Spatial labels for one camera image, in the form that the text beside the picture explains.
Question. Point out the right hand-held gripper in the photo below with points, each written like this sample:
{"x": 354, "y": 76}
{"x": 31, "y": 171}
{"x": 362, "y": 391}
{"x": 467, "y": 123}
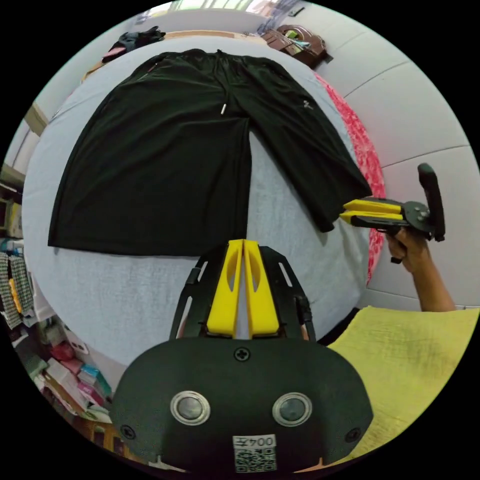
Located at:
{"x": 416, "y": 215}

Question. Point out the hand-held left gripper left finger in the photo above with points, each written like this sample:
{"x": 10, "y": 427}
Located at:
{"x": 225, "y": 300}

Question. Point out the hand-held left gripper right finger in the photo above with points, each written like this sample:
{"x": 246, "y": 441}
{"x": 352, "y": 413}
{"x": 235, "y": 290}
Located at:
{"x": 262, "y": 307}

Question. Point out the person's right forearm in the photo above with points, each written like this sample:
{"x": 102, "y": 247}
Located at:
{"x": 431, "y": 288}

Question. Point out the black shorts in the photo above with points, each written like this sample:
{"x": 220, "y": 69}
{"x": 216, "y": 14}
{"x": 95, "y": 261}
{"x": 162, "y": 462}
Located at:
{"x": 168, "y": 157}

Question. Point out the person's right hand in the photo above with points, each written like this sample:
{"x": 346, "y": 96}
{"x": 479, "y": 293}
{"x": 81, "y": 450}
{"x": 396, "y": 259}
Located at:
{"x": 412, "y": 251}

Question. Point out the bed with light blue sheet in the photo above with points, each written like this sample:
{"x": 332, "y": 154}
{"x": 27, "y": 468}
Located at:
{"x": 123, "y": 292}

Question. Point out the shelf with boxes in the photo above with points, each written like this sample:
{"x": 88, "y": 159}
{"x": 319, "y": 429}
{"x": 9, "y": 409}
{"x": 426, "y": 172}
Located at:
{"x": 63, "y": 371}

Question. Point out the brown wooden shelf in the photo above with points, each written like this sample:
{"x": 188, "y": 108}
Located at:
{"x": 296, "y": 41}

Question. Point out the checked cloth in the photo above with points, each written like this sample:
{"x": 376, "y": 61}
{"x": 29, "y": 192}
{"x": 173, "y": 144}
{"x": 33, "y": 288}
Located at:
{"x": 15, "y": 288}

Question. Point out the pile of clothes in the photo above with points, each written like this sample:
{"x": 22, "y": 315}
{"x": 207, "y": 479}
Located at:
{"x": 137, "y": 39}

